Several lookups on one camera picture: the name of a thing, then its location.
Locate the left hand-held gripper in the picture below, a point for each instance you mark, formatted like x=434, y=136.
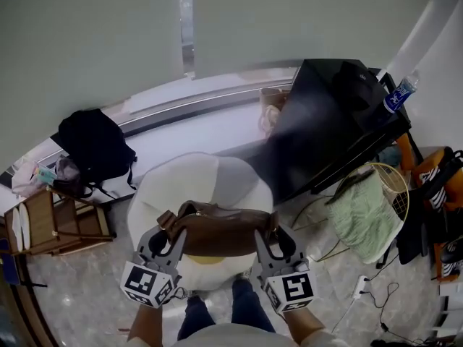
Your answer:
x=143, y=282

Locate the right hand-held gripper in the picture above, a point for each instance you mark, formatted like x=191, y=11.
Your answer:
x=294, y=289

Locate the brown leather handbag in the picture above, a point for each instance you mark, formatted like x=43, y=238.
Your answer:
x=220, y=230

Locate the white flower-shaped cushion seat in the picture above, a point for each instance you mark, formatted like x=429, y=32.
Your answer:
x=170, y=183

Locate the person's right forearm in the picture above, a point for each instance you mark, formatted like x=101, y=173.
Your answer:
x=305, y=325

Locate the person's left forearm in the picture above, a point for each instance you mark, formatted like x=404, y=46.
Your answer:
x=146, y=324

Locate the black fabric backpack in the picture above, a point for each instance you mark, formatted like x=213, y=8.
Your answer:
x=92, y=143

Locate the person's right leg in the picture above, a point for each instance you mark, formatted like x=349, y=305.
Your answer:
x=249, y=306

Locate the person's leg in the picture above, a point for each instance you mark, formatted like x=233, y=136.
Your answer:
x=249, y=306
x=195, y=316

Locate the person's left leg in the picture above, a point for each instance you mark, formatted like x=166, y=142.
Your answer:
x=195, y=316

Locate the white power strip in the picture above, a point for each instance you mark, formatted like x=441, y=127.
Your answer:
x=361, y=286

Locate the green knitted blanket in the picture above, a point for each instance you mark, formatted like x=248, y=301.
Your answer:
x=361, y=219

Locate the person's white shirt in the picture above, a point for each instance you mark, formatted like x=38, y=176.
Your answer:
x=235, y=336

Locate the purple bag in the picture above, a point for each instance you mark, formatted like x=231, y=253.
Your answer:
x=68, y=174

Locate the black cabinet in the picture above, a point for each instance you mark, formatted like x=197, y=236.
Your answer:
x=318, y=139

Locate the wooden shelf rack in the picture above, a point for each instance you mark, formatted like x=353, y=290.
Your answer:
x=43, y=219

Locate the white window sill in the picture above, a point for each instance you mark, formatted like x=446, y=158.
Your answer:
x=202, y=132

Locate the brown paper bag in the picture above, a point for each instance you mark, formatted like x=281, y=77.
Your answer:
x=273, y=110

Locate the blue cloth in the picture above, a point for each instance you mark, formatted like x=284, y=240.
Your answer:
x=9, y=266

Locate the pink bag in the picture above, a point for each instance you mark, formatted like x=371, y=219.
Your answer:
x=23, y=177

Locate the striped cloth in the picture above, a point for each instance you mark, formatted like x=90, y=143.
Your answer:
x=436, y=186

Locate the black pouch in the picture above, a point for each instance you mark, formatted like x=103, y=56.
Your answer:
x=356, y=85

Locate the blue label water bottle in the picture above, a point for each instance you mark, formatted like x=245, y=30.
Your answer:
x=398, y=94

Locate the wide grey roller blind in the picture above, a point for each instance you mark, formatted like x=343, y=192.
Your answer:
x=83, y=49

